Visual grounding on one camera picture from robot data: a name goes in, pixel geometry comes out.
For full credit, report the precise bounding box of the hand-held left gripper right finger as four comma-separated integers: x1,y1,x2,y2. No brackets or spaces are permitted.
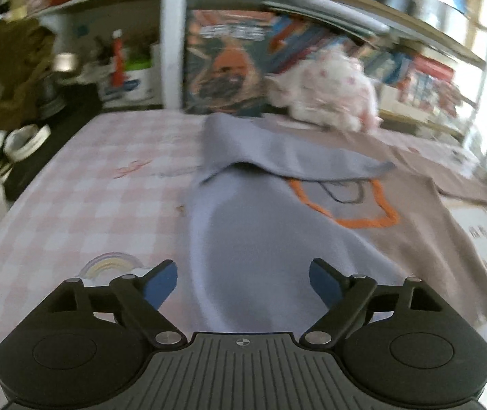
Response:
301,258,447,349

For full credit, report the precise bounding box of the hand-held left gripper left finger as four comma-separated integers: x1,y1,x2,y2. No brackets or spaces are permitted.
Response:
49,260,184,349

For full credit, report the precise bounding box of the brown and lavender sweater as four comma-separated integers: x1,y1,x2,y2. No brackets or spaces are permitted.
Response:
181,113,487,351

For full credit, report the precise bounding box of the black box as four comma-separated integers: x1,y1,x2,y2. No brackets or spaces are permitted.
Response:
0,85,103,201

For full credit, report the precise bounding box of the white blue labelled box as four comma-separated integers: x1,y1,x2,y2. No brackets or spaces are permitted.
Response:
100,68,155,107

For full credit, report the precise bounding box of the white wristwatch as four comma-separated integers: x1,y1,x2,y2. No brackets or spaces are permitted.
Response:
2,124,52,161

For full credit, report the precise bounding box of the white and pink plush rabbit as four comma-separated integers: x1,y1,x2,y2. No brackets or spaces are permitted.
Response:
267,47,383,133

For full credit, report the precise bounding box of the row of small colourful bottles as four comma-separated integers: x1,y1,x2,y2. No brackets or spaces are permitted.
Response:
397,72,466,114

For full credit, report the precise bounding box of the white jar with green lid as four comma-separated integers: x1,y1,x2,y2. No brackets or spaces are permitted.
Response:
124,57,155,99

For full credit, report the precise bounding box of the large illustrated book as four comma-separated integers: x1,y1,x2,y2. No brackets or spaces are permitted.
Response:
185,9,278,116

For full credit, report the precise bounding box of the dark round pot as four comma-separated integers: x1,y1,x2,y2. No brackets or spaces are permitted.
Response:
38,77,65,116

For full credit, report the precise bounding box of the red book box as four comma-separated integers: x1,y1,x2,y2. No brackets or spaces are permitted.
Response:
412,53,458,84

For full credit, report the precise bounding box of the red tassel ornament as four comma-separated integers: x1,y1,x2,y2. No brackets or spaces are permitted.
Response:
111,30,126,88

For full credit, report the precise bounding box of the white shelf unit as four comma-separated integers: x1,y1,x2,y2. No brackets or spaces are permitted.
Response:
13,0,487,146

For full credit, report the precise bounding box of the row of upright books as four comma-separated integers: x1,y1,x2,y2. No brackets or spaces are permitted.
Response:
269,15,415,88

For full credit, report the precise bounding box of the metal bowl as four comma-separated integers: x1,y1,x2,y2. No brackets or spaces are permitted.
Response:
53,52,79,73

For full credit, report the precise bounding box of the olive green cloth bag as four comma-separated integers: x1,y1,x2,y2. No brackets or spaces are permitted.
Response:
0,19,56,131

